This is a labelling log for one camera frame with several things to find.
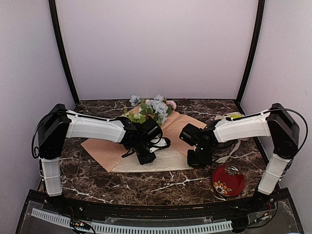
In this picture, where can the red floral plate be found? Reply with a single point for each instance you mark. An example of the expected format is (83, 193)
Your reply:
(228, 181)

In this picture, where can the black front table rail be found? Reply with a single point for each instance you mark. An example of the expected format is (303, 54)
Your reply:
(85, 210)

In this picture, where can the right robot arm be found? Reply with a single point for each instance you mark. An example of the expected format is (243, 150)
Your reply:
(275, 122)

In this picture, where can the left black frame post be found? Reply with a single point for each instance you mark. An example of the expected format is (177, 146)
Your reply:
(61, 50)

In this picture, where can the white slotted cable duct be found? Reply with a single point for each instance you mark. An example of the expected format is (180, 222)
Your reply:
(131, 226)

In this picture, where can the beige wrapping paper sheet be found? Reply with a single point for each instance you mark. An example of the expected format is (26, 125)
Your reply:
(174, 158)

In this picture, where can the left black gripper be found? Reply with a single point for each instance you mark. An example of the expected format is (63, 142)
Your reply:
(143, 160)

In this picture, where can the pink fake rose stem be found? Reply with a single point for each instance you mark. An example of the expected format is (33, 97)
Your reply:
(171, 106)

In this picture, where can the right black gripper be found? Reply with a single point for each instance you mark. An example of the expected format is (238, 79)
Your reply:
(192, 162)

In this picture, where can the black frame post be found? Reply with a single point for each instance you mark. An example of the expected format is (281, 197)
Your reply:
(252, 51)
(61, 50)

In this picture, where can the blue fake flower stem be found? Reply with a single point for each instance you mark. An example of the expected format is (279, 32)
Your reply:
(160, 107)

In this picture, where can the right black frame post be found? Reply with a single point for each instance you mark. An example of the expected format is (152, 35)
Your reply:
(252, 51)

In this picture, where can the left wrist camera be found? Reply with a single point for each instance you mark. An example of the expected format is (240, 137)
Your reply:
(159, 144)

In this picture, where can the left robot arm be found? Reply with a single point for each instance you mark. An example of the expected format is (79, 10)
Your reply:
(54, 128)

